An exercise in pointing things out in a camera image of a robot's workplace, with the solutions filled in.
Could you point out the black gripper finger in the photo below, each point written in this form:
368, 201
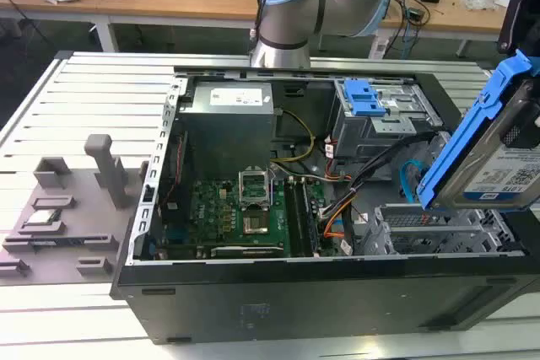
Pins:
521, 14
529, 124

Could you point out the hard disk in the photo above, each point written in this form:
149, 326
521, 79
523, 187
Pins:
476, 166

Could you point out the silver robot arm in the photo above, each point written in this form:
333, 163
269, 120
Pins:
287, 18

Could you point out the silver disk bay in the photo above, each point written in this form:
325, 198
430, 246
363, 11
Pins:
443, 231

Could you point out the silver drive cage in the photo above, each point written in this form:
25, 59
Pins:
371, 132

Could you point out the blue drive latch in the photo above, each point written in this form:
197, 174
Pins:
363, 100

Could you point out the black RAM stick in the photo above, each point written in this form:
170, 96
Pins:
307, 221

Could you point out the black PC case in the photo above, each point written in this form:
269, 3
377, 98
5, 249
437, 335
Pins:
295, 301

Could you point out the grey power supply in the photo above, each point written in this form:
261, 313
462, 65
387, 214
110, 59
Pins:
228, 136

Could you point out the black graphics card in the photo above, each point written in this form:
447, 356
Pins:
244, 251

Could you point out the green motherboard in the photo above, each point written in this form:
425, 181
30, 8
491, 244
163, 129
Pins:
215, 212

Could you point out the wooden desk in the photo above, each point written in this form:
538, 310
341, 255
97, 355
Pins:
169, 1

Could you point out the grey parts rack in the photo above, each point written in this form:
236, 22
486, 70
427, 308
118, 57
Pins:
67, 254

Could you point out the silver CPU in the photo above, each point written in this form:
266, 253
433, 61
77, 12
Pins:
41, 217

